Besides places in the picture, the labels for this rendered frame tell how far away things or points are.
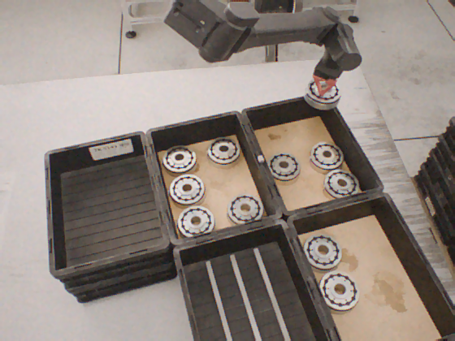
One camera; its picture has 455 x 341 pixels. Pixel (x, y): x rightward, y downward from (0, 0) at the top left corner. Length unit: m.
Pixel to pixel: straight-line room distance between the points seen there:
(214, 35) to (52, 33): 2.73
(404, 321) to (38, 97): 1.52
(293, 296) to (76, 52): 2.48
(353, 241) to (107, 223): 0.69
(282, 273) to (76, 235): 0.58
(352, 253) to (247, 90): 0.82
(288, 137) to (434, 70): 1.94
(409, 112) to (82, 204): 2.11
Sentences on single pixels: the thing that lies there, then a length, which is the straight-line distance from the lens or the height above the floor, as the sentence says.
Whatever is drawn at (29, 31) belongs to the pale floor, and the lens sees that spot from 3.52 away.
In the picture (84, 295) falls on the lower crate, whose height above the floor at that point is 0.75.
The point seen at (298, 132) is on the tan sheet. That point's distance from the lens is 1.40.
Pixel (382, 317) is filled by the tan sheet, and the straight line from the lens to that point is 1.16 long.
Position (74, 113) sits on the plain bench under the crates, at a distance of 1.73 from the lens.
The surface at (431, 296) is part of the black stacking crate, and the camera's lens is 1.17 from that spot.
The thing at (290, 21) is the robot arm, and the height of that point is 1.35.
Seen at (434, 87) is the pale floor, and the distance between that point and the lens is 3.06.
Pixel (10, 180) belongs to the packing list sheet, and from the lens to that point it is 1.61.
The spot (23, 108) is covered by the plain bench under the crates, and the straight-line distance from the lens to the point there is 1.83.
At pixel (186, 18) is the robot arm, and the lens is 0.76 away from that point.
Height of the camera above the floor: 1.89
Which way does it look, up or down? 55 degrees down
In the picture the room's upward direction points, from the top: straight up
